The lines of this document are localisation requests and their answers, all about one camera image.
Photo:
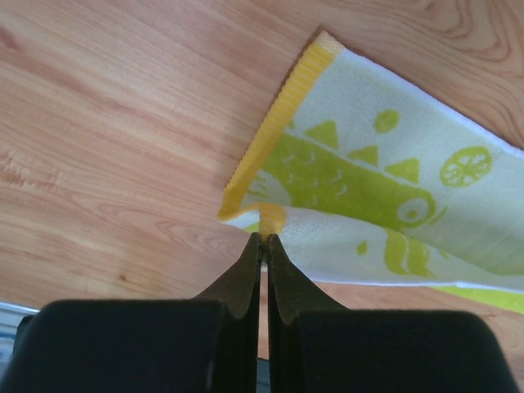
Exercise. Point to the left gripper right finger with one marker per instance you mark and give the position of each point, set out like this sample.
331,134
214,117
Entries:
318,345

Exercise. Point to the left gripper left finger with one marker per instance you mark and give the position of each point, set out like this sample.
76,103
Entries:
204,344

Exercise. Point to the yellow lime patterned towel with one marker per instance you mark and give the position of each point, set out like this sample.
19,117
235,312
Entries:
369,180

